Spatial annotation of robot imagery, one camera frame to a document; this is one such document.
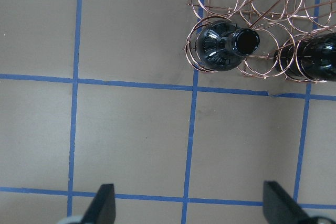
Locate copper wire wine basket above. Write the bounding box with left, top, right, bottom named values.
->
left=184, top=0, right=335, bottom=83

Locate dark wine bottle far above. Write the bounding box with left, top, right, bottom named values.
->
left=274, top=33, right=335, bottom=82

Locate dark wine bottle middle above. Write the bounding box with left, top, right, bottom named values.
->
left=196, top=20, right=260, bottom=71

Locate dark wine bottle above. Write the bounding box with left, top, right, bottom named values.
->
left=274, top=33, right=335, bottom=82
left=196, top=20, right=260, bottom=71

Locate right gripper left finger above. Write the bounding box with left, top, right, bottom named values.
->
left=80, top=184, right=116, bottom=224

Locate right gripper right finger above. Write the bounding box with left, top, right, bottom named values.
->
left=262, top=181, right=315, bottom=224

